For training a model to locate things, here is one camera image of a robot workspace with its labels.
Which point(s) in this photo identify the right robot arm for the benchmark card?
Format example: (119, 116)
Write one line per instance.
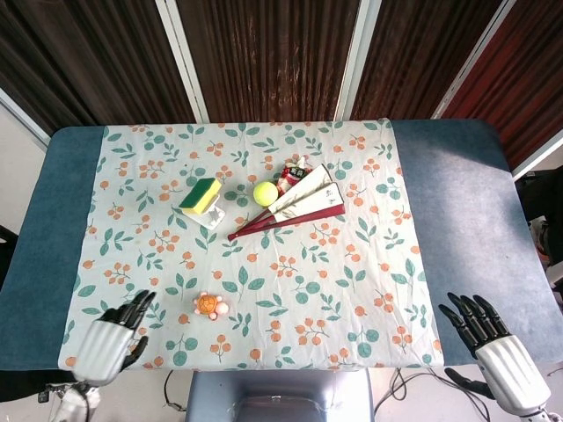
(538, 416)

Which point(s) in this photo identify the red white snack packet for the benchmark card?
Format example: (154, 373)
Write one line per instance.
(292, 173)

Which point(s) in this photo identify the yellow green sponge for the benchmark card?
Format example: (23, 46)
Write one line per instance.
(200, 197)

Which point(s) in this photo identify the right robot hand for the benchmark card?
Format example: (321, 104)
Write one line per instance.
(506, 369)

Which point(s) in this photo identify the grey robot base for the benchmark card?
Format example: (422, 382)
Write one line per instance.
(281, 395)

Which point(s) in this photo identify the floral patterned tablecloth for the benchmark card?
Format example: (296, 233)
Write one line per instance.
(264, 264)

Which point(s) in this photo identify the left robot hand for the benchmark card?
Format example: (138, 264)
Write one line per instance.
(107, 345)

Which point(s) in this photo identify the folding paper fan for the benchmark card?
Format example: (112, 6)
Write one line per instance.
(303, 200)

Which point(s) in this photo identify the small white card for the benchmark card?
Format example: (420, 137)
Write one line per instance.
(213, 214)

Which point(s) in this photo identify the orange turtle toy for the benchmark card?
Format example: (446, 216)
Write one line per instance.
(210, 304)

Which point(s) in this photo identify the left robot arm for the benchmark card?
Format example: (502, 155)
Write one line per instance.
(75, 404)

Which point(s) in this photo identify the yellow tennis ball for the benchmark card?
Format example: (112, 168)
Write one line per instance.
(265, 193)

